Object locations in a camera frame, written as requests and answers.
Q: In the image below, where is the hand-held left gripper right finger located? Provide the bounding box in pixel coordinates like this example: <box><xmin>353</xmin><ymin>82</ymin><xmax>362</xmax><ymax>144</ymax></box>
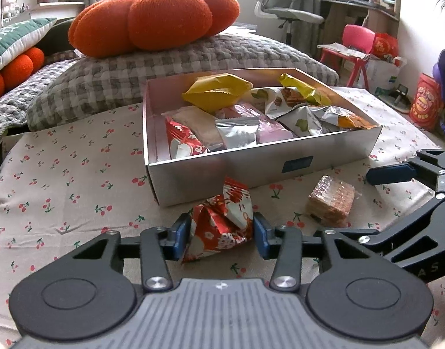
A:
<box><xmin>253</xmin><ymin>211</ymin><xmax>358</xmax><ymax>292</ymax></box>

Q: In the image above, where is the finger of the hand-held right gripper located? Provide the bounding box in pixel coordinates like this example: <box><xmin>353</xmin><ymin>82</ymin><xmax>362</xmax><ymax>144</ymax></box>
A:
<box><xmin>366</xmin><ymin>148</ymin><xmax>445</xmax><ymax>193</ymax></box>
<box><xmin>341</xmin><ymin>193</ymin><xmax>445</xmax><ymax>259</ymax></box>

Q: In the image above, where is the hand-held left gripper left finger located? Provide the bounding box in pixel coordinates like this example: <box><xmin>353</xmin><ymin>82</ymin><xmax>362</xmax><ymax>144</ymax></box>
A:
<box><xmin>72</xmin><ymin>213</ymin><xmax>192</xmax><ymax>292</ymax></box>

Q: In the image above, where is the red snack packet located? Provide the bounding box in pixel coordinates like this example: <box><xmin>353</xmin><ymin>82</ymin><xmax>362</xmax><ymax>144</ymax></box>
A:
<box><xmin>180</xmin><ymin>177</ymin><xmax>255</xmax><ymax>264</ymax></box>
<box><xmin>165</xmin><ymin>118</ymin><xmax>212</xmax><ymax>160</ymax></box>

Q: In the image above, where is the orange wafer packet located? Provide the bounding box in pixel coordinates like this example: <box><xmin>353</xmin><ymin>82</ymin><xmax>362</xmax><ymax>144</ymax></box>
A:
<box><xmin>305</xmin><ymin>175</ymin><xmax>356</xmax><ymax>228</ymax></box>

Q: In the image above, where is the pink-lined cardboard box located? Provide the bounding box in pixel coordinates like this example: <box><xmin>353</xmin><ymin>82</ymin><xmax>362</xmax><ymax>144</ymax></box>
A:
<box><xmin>142</xmin><ymin>67</ymin><xmax>383</xmax><ymax>209</ymax></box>

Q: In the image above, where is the silver orange snack packet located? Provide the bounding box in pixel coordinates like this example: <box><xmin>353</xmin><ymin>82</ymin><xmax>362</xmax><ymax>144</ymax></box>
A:
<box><xmin>313</xmin><ymin>105</ymin><xmax>379</xmax><ymax>131</ymax></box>

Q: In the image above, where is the pink snack packet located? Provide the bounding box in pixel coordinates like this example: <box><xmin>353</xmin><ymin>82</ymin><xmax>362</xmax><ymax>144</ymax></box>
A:
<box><xmin>226</xmin><ymin>104</ymin><xmax>294</xmax><ymax>144</ymax></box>

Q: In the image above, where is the small yellow snack packet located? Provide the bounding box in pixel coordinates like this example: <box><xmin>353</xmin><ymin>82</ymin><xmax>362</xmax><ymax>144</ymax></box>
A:
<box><xmin>279</xmin><ymin>73</ymin><xmax>332</xmax><ymax>107</ymax></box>

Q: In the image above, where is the white nut print snack packet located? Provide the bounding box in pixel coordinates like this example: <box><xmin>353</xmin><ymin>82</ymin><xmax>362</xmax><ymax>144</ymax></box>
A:
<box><xmin>251</xmin><ymin>86</ymin><xmax>305</xmax><ymax>117</ymax></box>

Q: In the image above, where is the large yellow snack packet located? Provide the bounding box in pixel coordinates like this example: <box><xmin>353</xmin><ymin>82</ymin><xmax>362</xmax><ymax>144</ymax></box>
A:
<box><xmin>182</xmin><ymin>73</ymin><xmax>254</xmax><ymax>114</ymax></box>

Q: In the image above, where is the black metal object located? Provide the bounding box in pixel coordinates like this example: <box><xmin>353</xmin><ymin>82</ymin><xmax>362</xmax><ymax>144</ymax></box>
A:
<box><xmin>390</xmin><ymin>83</ymin><xmax>412</xmax><ymax>113</ymax></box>

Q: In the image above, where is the red printed bucket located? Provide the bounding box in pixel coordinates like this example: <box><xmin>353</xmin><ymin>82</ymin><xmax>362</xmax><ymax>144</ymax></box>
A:
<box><xmin>409</xmin><ymin>73</ymin><xmax>445</xmax><ymax>131</ymax></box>

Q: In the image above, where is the white plastic bag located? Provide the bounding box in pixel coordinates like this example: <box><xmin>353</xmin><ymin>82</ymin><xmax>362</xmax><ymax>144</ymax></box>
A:
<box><xmin>366</xmin><ymin>56</ymin><xmax>407</xmax><ymax>97</ymax></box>

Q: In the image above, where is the cherry print cloth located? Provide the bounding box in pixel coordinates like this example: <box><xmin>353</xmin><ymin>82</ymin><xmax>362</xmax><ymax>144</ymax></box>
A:
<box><xmin>0</xmin><ymin>86</ymin><xmax>445</xmax><ymax>342</ymax></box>

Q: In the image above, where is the red gift bag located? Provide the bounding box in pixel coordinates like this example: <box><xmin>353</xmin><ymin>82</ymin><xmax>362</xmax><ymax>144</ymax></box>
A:
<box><xmin>370</xmin><ymin>33</ymin><xmax>399</xmax><ymax>60</ymax></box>

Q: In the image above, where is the crumpled paper sheet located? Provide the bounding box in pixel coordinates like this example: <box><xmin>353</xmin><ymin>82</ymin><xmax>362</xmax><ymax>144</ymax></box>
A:
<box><xmin>317</xmin><ymin>42</ymin><xmax>370</xmax><ymax>60</ymax></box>

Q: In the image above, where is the pink child chair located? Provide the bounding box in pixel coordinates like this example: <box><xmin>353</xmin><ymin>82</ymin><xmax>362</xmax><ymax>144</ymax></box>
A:
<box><xmin>319</xmin><ymin>25</ymin><xmax>376</xmax><ymax>90</ymax></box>

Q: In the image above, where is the wooden desk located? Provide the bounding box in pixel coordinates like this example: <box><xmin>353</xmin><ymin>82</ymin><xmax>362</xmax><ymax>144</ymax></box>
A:
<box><xmin>320</xmin><ymin>0</ymin><xmax>401</xmax><ymax>48</ymax></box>

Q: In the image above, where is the grey checked pillow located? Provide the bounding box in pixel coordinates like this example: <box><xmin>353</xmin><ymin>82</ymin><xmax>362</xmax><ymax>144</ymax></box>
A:
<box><xmin>26</xmin><ymin>33</ymin><xmax>339</xmax><ymax>131</ymax></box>

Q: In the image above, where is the white office chair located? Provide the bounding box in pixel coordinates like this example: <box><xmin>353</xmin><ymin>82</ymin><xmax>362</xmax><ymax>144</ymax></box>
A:
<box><xmin>254</xmin><ymin>0</ymin><xmax>325</xmax><ymax>46</ymax></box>

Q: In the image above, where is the grey checked blanket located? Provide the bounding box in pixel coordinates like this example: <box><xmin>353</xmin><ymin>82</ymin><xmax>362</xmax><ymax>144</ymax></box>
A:
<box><xmin>0</xmin><ymin>56</ymin><xmax>81</xmax><ymax>186</ymax></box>

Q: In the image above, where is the large orange pumpkin cushion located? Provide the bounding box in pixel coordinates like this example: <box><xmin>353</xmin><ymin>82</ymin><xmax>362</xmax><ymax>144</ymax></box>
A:
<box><xmin>68</xmin><ymin>0</ymin><xmax>241</xmax><ymax>59</ymax></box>

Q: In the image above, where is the small orange pumpkin cushion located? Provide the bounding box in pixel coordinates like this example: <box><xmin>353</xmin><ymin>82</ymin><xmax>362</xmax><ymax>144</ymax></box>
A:
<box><xmin>0</xmin><ymin>47</ymin><xmax>45</xmax><ymax>104</ymax></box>

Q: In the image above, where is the dark grey cushion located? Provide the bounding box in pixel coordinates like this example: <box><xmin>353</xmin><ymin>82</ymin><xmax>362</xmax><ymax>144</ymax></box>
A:
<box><xmin>35</xmin><ymin>18</ymin><xmax>85</xmax><ymax>57</ymax></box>

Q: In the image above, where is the green snowflake pillow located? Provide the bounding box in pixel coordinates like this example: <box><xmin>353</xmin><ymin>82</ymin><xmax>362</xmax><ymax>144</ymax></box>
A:
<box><xmin>0</xmin><ymin>17</ymin><xmax>57</xmax><ymax>79</ymax></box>

